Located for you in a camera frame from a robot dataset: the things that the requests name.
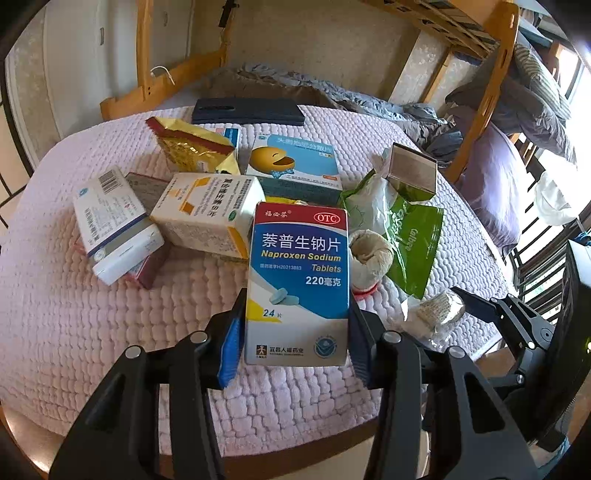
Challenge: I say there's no striped pillow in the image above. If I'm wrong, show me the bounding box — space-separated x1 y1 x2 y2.
513 31 574 121

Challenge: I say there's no clear wrapper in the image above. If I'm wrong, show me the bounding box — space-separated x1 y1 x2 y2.
389 291 468 345

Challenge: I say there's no red lid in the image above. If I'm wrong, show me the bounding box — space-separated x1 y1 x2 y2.
350 281 383 302

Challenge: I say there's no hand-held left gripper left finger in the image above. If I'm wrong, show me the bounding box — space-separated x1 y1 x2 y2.
48 288 249 480

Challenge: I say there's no white yellow medicine box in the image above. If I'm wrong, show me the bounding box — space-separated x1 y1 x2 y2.
150 172 265 264

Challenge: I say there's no white green patterned wrapper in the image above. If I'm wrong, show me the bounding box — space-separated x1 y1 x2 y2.
338 168 399 241

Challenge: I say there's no small white box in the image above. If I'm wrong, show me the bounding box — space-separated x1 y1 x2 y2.
91 225 166 286

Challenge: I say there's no dark pink box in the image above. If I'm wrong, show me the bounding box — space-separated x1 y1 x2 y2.
124 172 172 291

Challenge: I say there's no wooden bed frame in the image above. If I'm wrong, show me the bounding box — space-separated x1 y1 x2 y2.
100 0 521 183

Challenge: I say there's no black metal railing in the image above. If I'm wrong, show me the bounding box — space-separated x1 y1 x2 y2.
507 134 580 326

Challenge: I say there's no gold foil packet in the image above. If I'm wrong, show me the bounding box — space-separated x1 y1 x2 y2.
145 116 242 177

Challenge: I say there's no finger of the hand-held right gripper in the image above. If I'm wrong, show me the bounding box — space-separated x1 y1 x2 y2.
450 286 556 352
480 364 527 393

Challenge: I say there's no grey blanket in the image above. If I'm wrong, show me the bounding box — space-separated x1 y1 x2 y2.
198 64 465 162

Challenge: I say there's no blue white medicine box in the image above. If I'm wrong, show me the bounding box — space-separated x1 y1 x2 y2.
244 202 350 367

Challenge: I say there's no open silver lined carton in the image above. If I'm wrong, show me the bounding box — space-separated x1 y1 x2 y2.
385 143 438 202

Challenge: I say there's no yellow face medicine box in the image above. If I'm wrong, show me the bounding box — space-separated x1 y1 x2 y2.
245 133 345 208

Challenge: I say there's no black flat case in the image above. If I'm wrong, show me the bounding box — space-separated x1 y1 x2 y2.
191 97 306 126

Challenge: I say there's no purple pillow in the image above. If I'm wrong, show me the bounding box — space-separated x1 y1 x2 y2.
456 121 526 256

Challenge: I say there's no white charging cable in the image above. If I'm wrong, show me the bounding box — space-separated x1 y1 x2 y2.
149 66 177 87

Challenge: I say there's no white blue barcode box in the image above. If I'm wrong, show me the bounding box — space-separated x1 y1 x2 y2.
73 166 158 259

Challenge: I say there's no green plastic bag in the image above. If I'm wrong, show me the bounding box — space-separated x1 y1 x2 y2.
383 193 445 299

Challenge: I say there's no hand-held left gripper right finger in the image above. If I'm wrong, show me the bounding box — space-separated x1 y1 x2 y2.
348 293 539 480

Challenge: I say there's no quilted tablecloth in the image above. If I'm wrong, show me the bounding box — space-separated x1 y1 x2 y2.
0 104 518 457

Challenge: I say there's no round wooden table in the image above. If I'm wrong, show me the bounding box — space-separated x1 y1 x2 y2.
0 323 509 477

